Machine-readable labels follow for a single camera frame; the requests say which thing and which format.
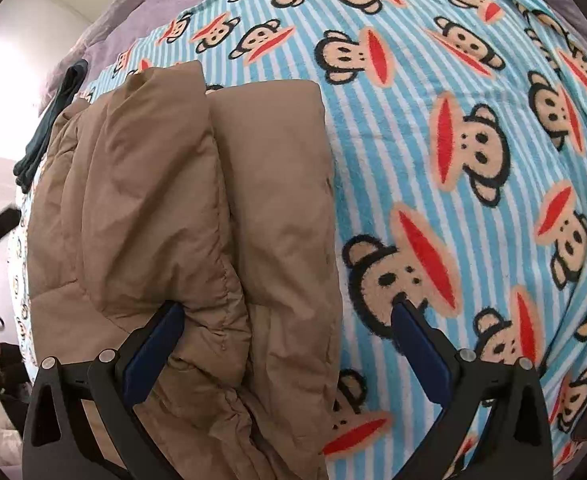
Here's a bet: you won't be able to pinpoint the tan puffer jacket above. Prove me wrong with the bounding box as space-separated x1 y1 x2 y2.
27 62 342 479

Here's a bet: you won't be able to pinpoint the folded dark blue jeans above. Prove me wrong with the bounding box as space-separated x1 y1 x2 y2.
13 60 88 194

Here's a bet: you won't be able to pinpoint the purple quilted duvet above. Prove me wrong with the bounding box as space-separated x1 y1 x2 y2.
39 0 202 112

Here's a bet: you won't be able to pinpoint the blue monkey print blanket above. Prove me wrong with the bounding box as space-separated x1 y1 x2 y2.
8 0 587 480

